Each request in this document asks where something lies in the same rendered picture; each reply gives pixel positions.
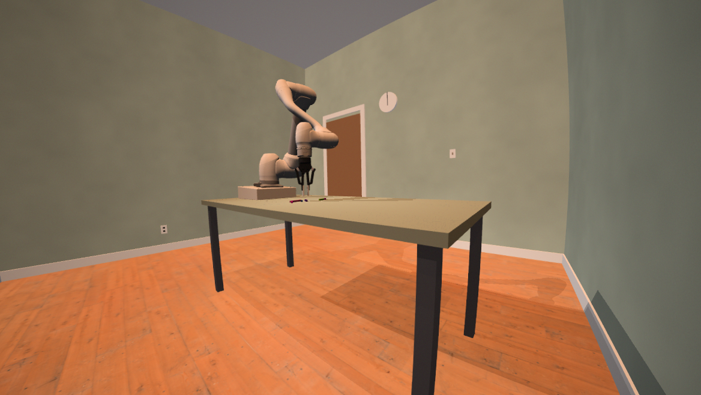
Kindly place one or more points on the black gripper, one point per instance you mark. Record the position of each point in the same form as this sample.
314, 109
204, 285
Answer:
305, 166

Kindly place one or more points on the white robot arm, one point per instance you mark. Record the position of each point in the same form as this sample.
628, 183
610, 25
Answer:
297, 98

